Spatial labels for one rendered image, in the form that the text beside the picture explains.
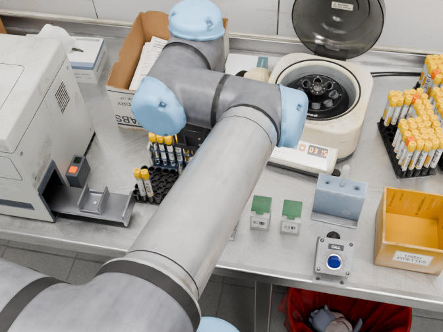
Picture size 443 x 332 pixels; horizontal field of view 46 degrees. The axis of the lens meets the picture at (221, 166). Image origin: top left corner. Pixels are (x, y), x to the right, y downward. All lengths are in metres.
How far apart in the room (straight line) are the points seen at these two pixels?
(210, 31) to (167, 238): 0.35
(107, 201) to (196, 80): 0.57
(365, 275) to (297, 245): 0.15
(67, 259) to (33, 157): 1.15
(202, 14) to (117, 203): 0.57
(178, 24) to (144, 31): 0.77
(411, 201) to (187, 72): 0.64
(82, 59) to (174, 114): 0.85
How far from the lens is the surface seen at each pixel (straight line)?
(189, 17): 0.73
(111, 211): 1.17
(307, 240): 1.15
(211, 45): 0.74
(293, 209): 1.11
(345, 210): 1.15
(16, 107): 1.06
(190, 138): 0.90
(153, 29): 1.48
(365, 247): 1.16
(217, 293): 2.04
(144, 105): 0.67
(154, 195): 1.19
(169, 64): 0.69
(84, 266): 2.18
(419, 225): 1.21
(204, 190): 0.50
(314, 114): 1.23
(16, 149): 1.05
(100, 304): 0.40
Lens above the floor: 1.88
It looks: 53 degrees down
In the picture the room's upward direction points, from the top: 4 degrees counter-clockwise
